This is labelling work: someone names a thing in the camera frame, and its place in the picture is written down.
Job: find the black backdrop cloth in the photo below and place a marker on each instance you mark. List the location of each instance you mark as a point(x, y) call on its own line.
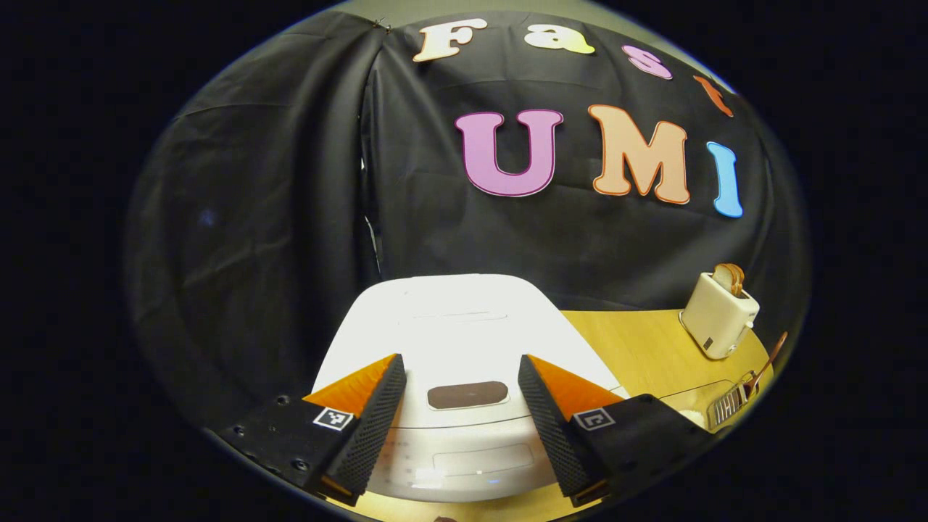
point(290, 217)

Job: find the white rice cooker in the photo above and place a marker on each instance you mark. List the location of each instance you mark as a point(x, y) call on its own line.
point(464, 326)

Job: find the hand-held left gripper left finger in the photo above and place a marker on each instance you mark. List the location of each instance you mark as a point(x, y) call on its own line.
point(362, 442)

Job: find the white toaster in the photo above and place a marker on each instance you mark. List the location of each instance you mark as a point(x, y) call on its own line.
point(718, 322)

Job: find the toasted bread slice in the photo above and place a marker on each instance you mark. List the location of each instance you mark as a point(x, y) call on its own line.
point(738, 279)
point(721, 277)

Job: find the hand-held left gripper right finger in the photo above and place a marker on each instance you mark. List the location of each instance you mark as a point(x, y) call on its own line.
point(558, 442)

